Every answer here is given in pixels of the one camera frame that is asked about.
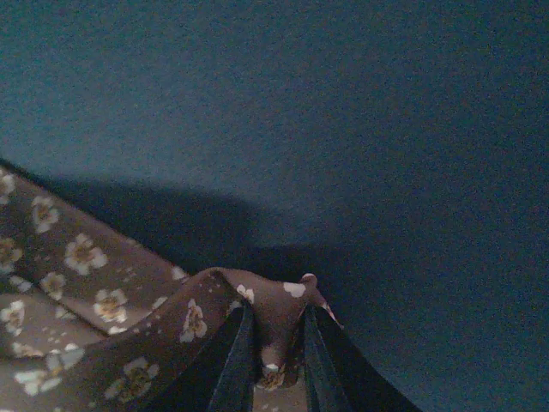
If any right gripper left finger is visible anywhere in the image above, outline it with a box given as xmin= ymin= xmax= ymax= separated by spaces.
xmin=162 ymin=303 xmax=255 ymax=412

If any brown floral tie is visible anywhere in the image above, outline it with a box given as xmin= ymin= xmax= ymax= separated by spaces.
xmin=1 ymin=168 xmax=328 ymax=411

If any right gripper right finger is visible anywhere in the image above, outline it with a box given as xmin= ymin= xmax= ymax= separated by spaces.
xmin=304 ymin=306 xmax=420 ymax=412

